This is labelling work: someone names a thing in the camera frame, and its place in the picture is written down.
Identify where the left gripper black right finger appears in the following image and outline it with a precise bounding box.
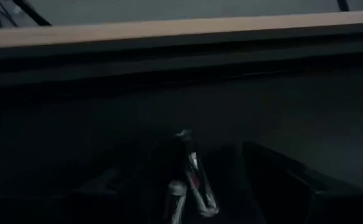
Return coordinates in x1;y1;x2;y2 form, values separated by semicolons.
242;141;363;224

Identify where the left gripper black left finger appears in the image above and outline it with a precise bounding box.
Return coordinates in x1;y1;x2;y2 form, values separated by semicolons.
72;139;185;224

